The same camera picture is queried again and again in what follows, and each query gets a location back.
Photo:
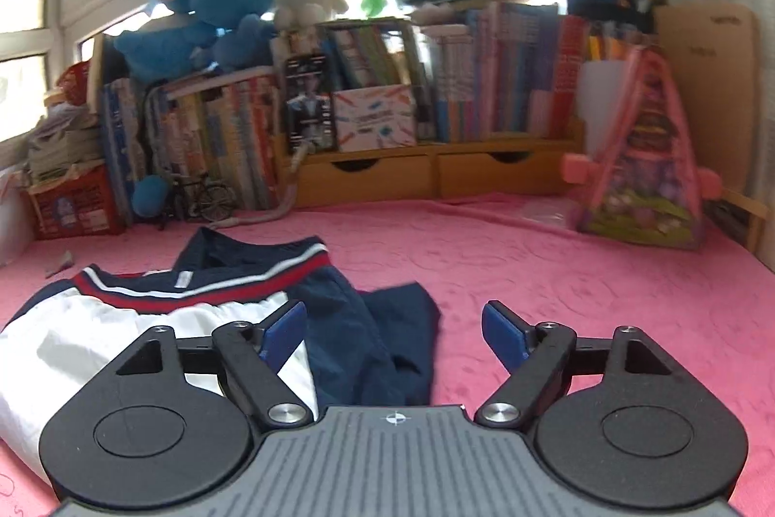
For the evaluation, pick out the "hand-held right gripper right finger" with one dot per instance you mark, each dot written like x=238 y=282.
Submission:
x=505 y=335

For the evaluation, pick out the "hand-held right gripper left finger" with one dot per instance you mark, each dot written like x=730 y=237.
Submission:
x=284 y=332

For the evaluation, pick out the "navy white red jacket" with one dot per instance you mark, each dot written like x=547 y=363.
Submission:
x=91 y=329

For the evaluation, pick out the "pink bunny-print blanket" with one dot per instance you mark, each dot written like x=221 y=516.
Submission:
x=545 y=262

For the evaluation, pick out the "clear plastic wrapper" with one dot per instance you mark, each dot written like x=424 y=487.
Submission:
x=548 y=214

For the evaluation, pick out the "black model bicycle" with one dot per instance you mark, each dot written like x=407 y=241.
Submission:
x=209 y=199

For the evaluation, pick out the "wooden desk organizer with drawers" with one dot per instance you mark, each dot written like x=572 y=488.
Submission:
x=484 y=175

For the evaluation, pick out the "blue plush ball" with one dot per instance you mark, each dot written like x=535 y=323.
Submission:
x=150 y=196

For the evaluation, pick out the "pink triangular toy house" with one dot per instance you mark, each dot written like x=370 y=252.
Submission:
x=642 y=178

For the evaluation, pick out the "white printed cardboard box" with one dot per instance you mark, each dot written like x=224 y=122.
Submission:
x=375 y=117

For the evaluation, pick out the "photo card of person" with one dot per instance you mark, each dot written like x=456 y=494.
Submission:
x=310 y=99

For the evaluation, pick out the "red plastic crate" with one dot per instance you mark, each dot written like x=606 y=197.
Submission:
x=75 y=208

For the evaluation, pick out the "row of colourful books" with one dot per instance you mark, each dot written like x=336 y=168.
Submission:
x=502 y=75

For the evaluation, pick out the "stack of paper booklets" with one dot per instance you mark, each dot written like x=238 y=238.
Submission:
x=63 y=147

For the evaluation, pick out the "beige cardboard tube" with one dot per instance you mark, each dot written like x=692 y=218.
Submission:
x=94 y=75

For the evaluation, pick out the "red plastic basket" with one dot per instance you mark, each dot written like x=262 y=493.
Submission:
x=75 y=84

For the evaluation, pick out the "brown cardboard sheet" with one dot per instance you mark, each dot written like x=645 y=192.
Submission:
x=714 y=69

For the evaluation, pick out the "small green toy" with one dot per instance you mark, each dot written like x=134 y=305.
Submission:
x=374 y=5

